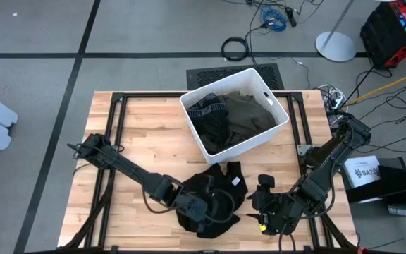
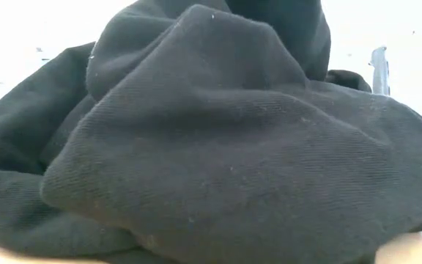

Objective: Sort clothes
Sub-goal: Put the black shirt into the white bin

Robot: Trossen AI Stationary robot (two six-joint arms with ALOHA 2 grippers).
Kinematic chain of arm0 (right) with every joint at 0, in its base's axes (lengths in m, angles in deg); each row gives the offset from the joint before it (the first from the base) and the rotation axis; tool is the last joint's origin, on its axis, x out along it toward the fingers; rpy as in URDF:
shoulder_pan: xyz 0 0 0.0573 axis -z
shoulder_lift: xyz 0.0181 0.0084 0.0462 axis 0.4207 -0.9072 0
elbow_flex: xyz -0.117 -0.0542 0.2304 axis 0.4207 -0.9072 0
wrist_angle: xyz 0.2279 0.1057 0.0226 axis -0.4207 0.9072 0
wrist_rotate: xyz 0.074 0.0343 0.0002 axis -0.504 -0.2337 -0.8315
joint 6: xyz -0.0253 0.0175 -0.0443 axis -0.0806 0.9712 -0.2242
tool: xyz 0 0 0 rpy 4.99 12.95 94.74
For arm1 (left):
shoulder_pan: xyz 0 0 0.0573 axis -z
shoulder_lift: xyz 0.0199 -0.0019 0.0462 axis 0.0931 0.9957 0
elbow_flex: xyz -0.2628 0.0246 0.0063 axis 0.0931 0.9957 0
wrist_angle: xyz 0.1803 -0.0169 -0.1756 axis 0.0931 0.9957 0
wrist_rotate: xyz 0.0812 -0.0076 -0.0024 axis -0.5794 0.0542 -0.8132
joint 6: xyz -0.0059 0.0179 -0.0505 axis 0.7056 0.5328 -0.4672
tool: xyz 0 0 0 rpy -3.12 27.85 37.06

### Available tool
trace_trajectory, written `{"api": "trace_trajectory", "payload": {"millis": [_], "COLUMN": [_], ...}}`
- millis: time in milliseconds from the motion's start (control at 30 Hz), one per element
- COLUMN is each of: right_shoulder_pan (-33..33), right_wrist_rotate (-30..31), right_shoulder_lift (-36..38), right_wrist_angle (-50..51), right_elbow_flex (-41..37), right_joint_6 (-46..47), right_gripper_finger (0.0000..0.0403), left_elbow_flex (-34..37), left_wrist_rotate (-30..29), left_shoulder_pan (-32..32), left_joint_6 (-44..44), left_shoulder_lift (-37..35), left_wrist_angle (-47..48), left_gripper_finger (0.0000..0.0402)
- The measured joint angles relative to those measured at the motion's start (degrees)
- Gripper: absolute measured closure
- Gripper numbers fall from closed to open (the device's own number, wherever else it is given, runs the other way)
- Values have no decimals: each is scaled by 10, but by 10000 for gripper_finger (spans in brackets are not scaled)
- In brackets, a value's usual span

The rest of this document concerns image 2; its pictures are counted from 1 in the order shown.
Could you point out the dark grey post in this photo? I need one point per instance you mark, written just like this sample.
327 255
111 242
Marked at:
379 71

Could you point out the black garment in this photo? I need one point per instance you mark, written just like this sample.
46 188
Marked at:
211 146

